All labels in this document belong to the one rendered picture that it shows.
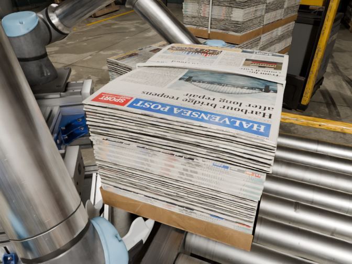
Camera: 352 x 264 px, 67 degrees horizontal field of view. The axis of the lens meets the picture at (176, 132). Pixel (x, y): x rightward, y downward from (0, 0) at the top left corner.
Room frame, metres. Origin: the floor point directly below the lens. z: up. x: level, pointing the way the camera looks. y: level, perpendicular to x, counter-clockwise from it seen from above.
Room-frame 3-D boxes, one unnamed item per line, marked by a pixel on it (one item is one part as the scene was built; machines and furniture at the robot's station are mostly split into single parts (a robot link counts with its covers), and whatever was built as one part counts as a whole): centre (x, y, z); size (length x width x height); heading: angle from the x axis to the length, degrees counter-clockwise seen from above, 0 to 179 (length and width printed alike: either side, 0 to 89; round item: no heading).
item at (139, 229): (0.30, 0.07, 0.82); 0.09 x 0.03 x 0.06; 132
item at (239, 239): (0.38, -0.02, 0.83); 0.29 x 0.16 x 0.04; 68
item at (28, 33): (0.99, 0.54, 0.98); 0.13 x 0.12 x 0.14; 166
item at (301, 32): (2.71, -1.16, 0.40); 0.69 x 0.55 x 0.80; 50
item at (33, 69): (0.99, 0.54, 0.87); 0.15 x 0.15 x 0.10
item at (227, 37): (1.64, -0.27, 0.86); 0.38 x 0.29 x 0.04; 51
